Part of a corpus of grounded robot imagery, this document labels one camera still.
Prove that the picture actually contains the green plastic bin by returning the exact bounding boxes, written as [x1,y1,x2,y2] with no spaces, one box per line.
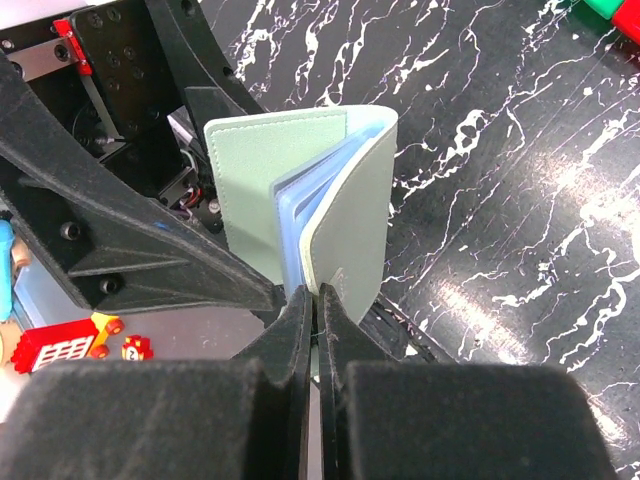
[584,0,624,20]

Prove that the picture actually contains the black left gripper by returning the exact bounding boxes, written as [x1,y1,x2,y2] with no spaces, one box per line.
[1,0,278,313]

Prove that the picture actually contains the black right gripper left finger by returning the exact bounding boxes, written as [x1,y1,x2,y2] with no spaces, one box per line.
[1,287,313,479]

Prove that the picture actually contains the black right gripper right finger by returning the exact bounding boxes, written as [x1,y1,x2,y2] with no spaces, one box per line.
[317,285,616,479]

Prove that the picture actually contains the red plastic bin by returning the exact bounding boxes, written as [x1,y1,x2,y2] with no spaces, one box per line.
[611,0,640,45]

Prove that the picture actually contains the mint green card holder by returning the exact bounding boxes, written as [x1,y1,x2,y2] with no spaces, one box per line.
[204,104,399,323]

